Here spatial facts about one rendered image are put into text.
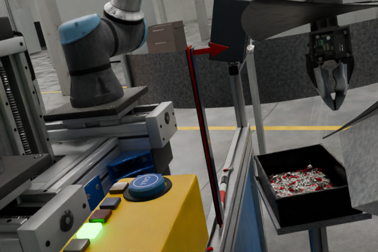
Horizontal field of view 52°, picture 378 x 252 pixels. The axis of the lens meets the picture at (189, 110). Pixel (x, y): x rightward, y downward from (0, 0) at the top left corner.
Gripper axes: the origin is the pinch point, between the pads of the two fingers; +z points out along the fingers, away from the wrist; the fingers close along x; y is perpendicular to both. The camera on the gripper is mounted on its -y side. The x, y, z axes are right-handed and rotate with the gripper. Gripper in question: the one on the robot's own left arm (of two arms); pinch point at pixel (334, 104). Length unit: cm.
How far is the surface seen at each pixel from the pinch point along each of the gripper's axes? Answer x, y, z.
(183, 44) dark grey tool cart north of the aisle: -204, -638, -142
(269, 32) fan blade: -10.2, 17.3, -12.9
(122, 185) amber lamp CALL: -27, 42, 6
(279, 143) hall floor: -24, -247, 29
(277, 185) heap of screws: -13.3, -6.4, 16.7
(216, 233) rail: -23.4, 15.0, 20.5
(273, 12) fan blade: -8.8, 30.7, -13.0
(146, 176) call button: -24.3, 41.7, 5.5
